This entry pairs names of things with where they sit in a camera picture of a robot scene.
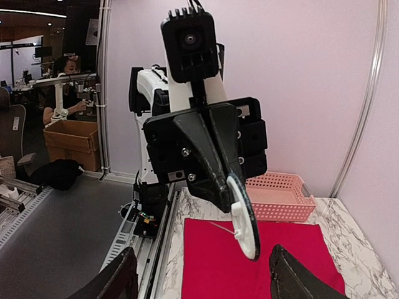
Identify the blue round brooch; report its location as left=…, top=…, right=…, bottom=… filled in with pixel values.
left=226, top=173, right=261, bottom=261

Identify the grey office chair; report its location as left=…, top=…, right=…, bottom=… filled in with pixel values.
left=0, top=87, right=37, bottom=181

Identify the aluminium front rail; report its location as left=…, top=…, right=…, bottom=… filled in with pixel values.
left=100, top=182, right=186, bottom=298

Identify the aluminium post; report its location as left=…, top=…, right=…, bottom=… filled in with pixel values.
left=96, top=0, right=112, bottom=181
left=329, top=0, right=389, bottom=199

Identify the red t-shirt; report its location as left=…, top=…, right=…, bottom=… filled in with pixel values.
left=181, top=217, right=347, bottom=299

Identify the pink plastic basket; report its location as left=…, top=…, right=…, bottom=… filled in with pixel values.
left=246, top=172, right=316, bottom=222

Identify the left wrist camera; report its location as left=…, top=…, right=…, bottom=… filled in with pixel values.
left=161, top=2, right=228, bottom=112

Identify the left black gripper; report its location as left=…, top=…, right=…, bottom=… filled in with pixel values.
left=143, top=97, right=267, bottom=213

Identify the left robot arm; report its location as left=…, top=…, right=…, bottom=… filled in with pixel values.
left=129, top=67, right=267, bottom=213

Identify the seated person in background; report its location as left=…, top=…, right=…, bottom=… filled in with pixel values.
left=42, top=56, right=87, bottom=125

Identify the black bag on floor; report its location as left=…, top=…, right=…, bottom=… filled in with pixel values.
left=29, top=159, right=85, bottom=191

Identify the right aluminium post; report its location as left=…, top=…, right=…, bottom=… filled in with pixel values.
left=329, top=0, right=389, bottom=199

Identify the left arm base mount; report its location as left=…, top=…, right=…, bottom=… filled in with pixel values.
left=120, top=183, right=169, bottom=239

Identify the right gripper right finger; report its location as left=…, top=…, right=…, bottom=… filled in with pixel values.
left=269, top=244, right=345, bottom=299

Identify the cardboard box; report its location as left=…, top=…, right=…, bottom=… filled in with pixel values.
left=44, top=120, right=101, bottom=171

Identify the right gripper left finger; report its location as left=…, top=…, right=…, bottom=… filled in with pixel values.
left=67, top=247, right=138, bottom=299

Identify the left aluminium post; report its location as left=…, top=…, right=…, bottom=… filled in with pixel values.
left=96, top=0, right=112, bottom=181

